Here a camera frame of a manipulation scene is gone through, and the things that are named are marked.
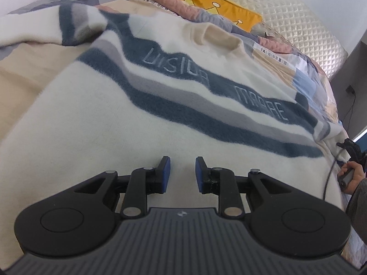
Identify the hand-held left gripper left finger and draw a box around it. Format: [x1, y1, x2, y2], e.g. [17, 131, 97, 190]
[73, 156, 172, 218]

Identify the grey bedside cabinet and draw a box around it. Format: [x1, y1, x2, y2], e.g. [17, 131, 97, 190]
[329, 31, 367, 141]

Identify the person's right forearm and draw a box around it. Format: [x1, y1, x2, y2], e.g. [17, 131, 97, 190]
[345, 178, 367, 237]

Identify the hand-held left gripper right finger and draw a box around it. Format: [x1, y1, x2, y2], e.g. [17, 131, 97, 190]
[195, 156, 291, 218]

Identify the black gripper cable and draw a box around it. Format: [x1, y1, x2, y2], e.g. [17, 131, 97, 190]
[322, 146, 349, 201]

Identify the yellow pillow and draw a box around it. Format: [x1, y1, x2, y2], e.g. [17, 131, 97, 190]
[161, 0, 263, 32]

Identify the black wall charger with cable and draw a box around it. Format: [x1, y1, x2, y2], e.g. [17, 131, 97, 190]
[343, 84, 356, 134]

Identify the person's right hand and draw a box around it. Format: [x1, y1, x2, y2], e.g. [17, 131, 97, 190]
[342, 160, 367, 195]

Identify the white fuzzy blue-striped sweater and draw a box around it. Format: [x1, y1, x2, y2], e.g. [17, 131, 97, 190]
[0, 4, 353, 264]

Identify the patchwork bed quilt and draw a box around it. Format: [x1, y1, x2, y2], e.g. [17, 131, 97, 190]
[0, 0, 367, 267]

